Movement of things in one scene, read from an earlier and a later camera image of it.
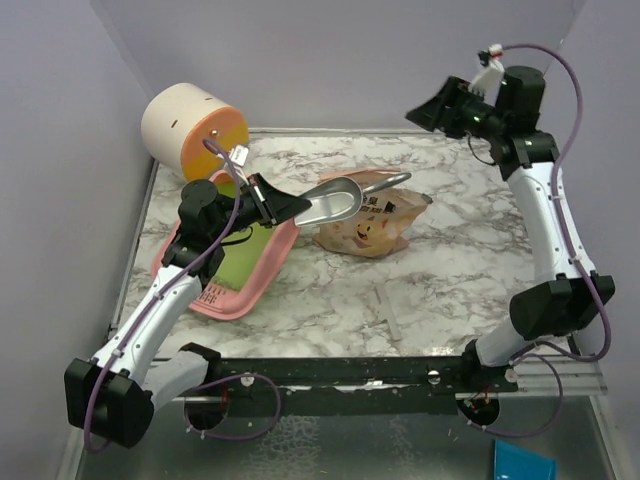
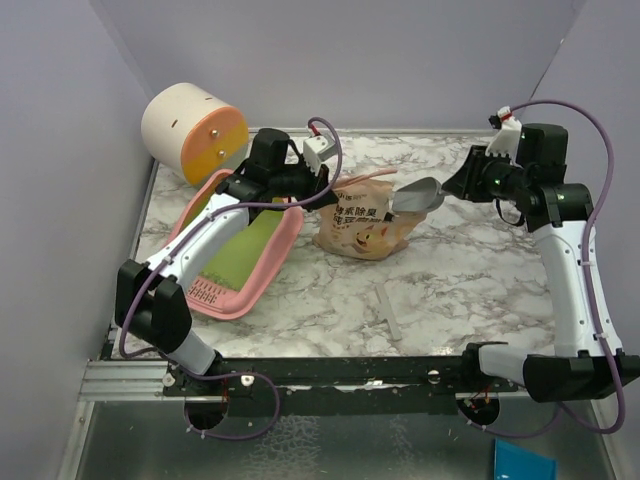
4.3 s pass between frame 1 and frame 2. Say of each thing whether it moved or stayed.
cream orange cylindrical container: stayed
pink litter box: stayed
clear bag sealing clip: stayed
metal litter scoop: moved
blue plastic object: stayed
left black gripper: moved
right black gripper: moved
